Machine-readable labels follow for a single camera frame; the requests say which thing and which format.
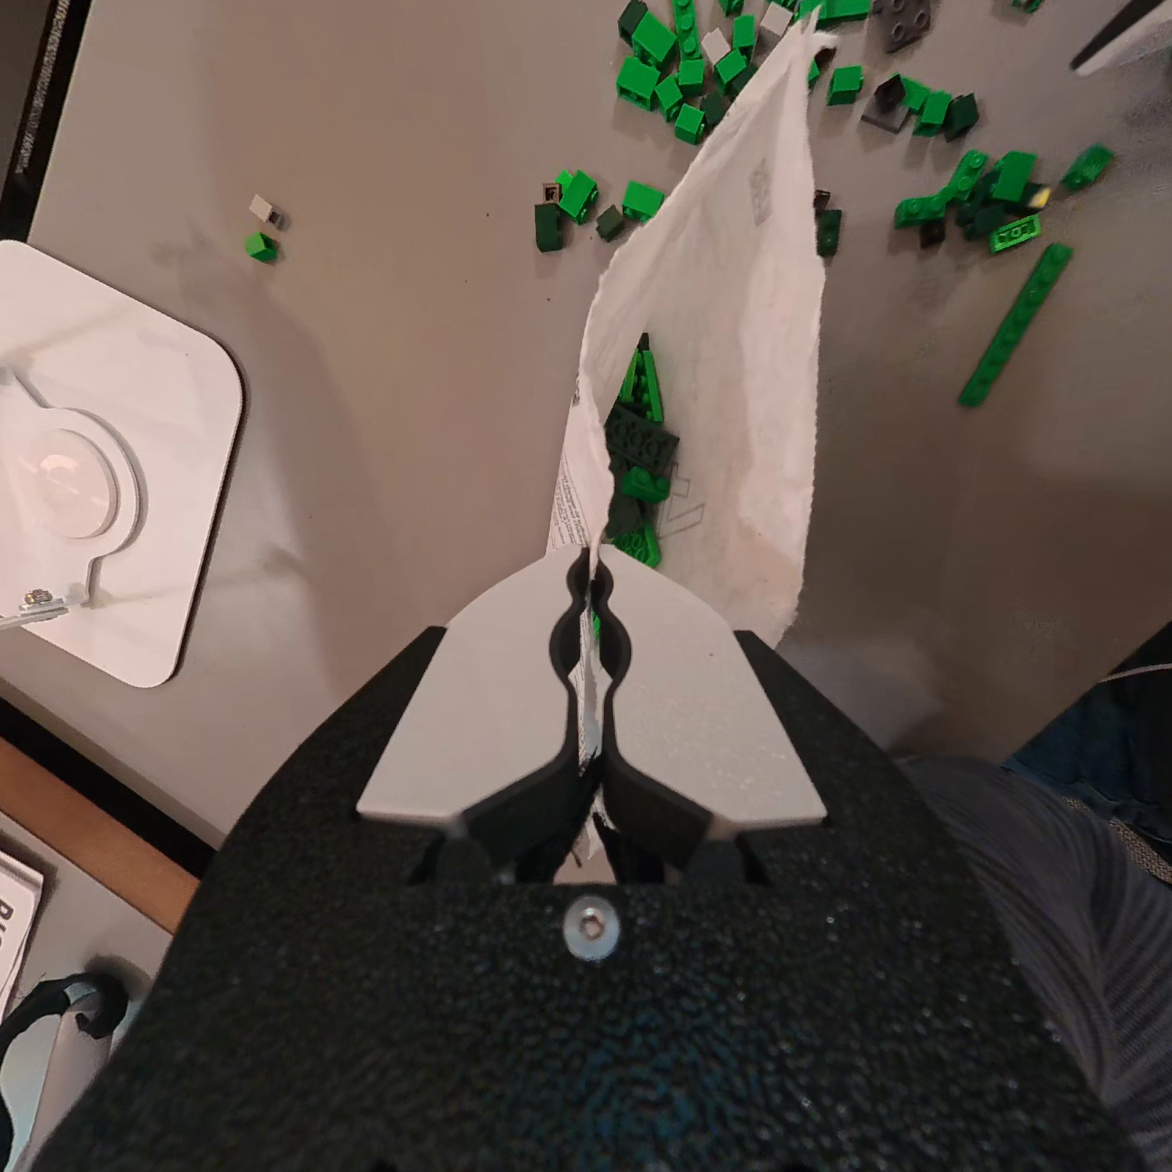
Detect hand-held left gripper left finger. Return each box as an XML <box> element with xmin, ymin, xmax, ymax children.
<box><xmin>354</xmin><ymin>549</ymin><xmax>603</xmax><ymax>883</ymax></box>

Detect dark grey square plate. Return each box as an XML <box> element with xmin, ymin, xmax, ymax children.
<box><xmin>871</xmin><ymin>0</ymin><xmax>937</xmax><ymax>53</ymax></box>

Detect pale object with black strap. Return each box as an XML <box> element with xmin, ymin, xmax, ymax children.
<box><xmin>0</xmin><ymin>972</ymin><xmax>129</xmax><ymax>1172</ymax></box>

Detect long green plate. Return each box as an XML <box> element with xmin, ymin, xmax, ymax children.
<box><xmin>956</xmin><ymin>243</ymin><xmax>1074</xmax><ymax>411</ymax></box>

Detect heap of mixed green plates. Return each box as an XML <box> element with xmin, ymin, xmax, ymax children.
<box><xmin>596</xmin><ymin>335</ymin><xmax>684</xmax><ymax>569</ymax></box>

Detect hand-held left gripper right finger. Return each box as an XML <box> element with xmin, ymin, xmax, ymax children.
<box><xmin>590</xmin><ymin>553</ymin><xmax>828</xmax><ymax>883</ymax></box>

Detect white paper bag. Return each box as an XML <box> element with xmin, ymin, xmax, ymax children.
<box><xmin>546</xmin><ymin>8</ymin><xmax>830</xmax><ymax>866</ymax></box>

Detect white booklet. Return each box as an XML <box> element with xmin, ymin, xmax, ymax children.
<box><xmin>0</xmin><ymin>837</ymin><xmax>46</xmax><ymax>1001</ymax></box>

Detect pile of green bricks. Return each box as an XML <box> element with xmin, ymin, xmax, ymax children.
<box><xmin>614</xmin><ymin>0</ymin><xmax>871</xmax><ymax>145</ymax></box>

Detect person's grey ribbed sweater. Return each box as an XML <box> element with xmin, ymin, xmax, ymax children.
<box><xmin>898</xmin><ymin>756</ymin><xmax>1172</xmax><ymax>1172</ymax></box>

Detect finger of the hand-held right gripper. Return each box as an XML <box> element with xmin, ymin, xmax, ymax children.
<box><xmin>1068</xmin><ymin>0</ymin><xmax>1172</xmax><ymax>78</ymax></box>

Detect brown wooden surface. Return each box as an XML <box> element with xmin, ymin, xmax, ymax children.
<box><xmin>0</xmin><ymin>737</ymin><xmax>201</xmax><ymax>937</ymax></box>

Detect person's blue jeans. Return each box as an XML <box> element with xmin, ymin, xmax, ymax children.
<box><xmin>1007</xmin><ymin>623</ymin><xmax>1172</xmax><ymax>890</ymax></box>

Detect white square stand base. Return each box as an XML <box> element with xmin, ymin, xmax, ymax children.
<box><xmin>0</xmin><ymin>241</ymin><xmax>247</xmax><ymax>689</ymax></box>

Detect heap of green bricks and plates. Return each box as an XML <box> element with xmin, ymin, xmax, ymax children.
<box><xmin>895</xmin><ymin>145</ymin><xmax>1116</xmax><ymax>257</ymax></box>

